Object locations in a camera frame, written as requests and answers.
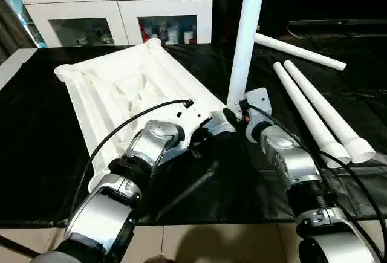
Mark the white plastic table leg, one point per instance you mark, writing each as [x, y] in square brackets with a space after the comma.
[326, 109]
[302, 51]
[247, 33]
[302, 106]

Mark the white plastic table top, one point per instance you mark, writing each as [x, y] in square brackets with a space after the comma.
[115, 87]

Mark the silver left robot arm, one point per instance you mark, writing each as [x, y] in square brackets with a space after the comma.
[145, 154]

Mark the white cup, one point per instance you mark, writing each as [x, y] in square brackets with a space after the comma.
[188, 36]

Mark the white bottle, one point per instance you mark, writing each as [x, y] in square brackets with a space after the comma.
[173, 35]

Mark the red bottle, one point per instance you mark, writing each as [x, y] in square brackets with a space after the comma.
[146, 34]

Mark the black work mat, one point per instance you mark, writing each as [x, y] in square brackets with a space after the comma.
[48, 154]

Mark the white glass door cabinet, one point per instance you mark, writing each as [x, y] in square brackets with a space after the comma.
[115, 3]

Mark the white side table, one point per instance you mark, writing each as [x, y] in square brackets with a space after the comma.
[15, 63]

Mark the cyan plastic item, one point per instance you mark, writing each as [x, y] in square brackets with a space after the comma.
[24, 15]

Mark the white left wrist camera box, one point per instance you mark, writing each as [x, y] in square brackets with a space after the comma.
[195, 116]

